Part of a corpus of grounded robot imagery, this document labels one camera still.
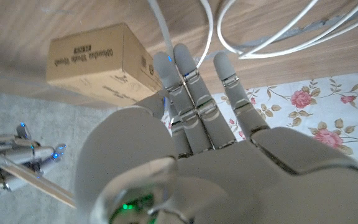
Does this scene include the floral backdrop cloth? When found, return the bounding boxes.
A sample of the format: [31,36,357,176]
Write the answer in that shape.
[162,70,358,178]

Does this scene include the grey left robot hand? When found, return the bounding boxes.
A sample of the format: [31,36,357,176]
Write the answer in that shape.
[75,43,358,224]

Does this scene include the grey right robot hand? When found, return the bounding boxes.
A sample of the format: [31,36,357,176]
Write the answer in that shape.
[0,123,67,203]

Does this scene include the white Ethernet cable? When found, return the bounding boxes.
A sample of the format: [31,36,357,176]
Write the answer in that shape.
[147,0,358,70]

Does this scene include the wooden stick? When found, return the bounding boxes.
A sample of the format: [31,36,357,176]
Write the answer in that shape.
[0,163,76,208]

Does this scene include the brown cardboard box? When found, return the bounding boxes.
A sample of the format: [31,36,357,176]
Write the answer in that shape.
[45,22,163,108]

